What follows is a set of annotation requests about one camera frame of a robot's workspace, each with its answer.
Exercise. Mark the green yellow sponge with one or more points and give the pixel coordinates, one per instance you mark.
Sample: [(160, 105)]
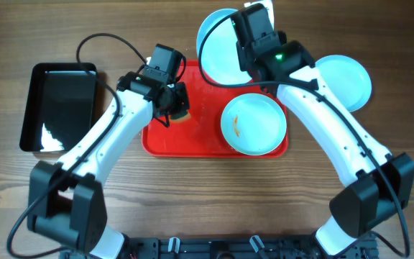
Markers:
[(180, 116)]

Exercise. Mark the black water basin tray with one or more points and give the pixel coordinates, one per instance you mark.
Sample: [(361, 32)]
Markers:
[(60, 107)]

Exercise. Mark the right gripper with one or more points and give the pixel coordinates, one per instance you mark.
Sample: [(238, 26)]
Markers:
[(241, 59)]

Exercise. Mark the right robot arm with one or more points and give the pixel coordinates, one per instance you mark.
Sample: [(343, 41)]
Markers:
[(377, 185)]

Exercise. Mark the light blue plate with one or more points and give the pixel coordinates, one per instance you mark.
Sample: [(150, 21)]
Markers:
[(219, 57), (347, 79), (253, 124)]

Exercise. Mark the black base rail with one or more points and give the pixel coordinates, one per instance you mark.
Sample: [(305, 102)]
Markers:
[(286, 247)]

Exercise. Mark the red plastic tray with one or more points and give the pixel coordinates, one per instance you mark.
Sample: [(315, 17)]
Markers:
[(200, 136)]

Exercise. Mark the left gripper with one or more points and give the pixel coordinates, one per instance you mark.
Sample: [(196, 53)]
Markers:
[(182, 102)]

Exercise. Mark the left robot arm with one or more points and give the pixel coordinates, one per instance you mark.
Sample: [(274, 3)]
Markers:
[(66, 199)]

